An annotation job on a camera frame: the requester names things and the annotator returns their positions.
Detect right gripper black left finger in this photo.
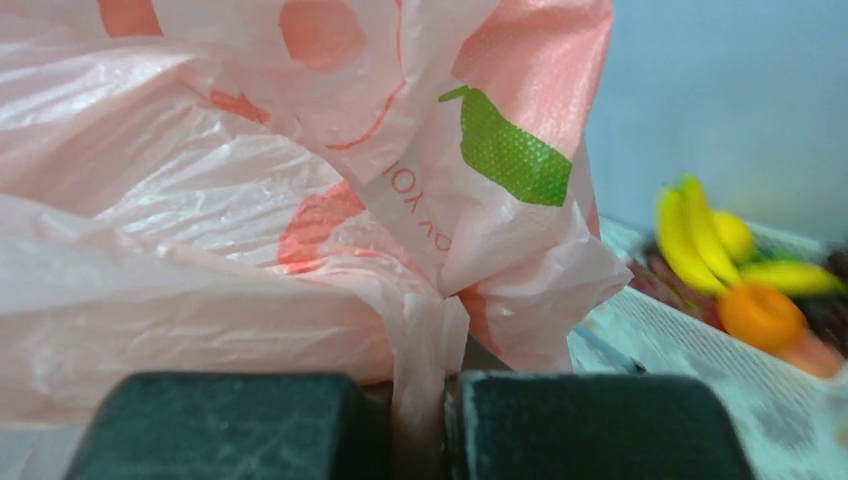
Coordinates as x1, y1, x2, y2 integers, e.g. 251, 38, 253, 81
66, 372, 392, 479

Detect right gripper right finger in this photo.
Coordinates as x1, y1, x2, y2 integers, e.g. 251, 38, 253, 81
444, 371, 754, 479

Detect pink plastic grocery bag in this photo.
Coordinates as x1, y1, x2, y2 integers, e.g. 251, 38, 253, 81
1, 1, 629, 478

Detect yellow banana bunch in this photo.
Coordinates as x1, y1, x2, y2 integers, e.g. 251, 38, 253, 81
655, 173, 740, 296

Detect orange fruit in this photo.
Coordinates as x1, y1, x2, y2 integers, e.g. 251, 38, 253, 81
717, 283, 808, 354

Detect single yellow banana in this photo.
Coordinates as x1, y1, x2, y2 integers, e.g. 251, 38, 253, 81
739, 260, 847, 297

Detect dark red grapes bunch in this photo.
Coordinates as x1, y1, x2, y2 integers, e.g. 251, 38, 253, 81
797, 246, 847, 358

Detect red grapes in basket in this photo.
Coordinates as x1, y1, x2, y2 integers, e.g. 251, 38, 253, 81
627, 243, 725, 332

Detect white perforated fruit basket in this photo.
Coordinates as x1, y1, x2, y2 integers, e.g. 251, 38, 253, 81
601, 217, 847, 427

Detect yellow lemon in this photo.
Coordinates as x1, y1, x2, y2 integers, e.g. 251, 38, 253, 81
712, 211, 758, 264

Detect pink peach fruit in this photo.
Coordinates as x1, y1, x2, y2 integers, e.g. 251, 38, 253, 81
776, 330, 845, 379

